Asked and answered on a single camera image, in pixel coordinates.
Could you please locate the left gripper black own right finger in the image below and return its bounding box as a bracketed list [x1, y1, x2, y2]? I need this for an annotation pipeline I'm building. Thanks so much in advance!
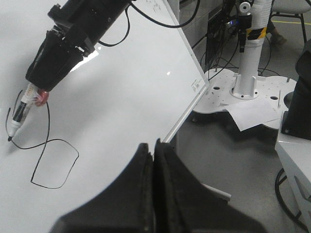
[154, 140, 267, 233]

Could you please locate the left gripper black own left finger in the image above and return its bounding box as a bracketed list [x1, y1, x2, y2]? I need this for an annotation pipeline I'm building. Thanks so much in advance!
[51, 143, 154, 233]

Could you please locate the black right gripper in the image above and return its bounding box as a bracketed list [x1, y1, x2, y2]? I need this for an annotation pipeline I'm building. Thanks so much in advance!
[25, 0, 129, 91]

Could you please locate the red cap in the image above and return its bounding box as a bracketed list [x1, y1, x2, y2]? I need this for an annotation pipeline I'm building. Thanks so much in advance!
[34, 89, 49, 107]

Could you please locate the black whiteboard marker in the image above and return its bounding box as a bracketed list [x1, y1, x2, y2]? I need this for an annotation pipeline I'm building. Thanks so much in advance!
[8, 83, 38, 142]

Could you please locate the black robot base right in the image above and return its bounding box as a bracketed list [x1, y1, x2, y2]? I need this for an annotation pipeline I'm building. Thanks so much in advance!
[281, 40, 311, 140]

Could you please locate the white whiteboard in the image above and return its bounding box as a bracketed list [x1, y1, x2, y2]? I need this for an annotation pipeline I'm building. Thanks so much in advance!
[0, 0, 204, 233]

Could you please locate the white paper sheet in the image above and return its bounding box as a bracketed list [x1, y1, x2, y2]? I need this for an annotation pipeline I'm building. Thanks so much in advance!
[225, 98, 279, 131]

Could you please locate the white table edge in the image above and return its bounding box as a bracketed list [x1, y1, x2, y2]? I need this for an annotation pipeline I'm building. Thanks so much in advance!
[275, 133, 311, 216]

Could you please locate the white column with hazard tape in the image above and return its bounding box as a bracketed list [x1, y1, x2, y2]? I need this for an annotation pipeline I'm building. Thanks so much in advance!
[230, 0, 272, 100]

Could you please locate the black equipment rack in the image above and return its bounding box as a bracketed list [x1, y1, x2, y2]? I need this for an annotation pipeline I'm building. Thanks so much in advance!
[205, 0, 238, 70]

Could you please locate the grey chair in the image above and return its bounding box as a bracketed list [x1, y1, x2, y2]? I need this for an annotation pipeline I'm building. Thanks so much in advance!
[271, 0, 311, 43]

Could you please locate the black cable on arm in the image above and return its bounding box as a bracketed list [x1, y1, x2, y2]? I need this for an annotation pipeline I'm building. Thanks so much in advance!
[98, 0, 201, 47]

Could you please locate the black floor cable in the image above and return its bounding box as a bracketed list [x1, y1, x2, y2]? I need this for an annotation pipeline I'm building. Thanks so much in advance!
[274, 167, 311, 231]

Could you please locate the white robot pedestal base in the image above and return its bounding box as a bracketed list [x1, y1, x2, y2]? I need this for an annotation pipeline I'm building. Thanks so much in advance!
[194, 69, 296, 131]

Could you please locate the black camera on column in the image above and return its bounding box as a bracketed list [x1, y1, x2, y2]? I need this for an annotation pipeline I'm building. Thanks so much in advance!
[237, 0, 252, 53]

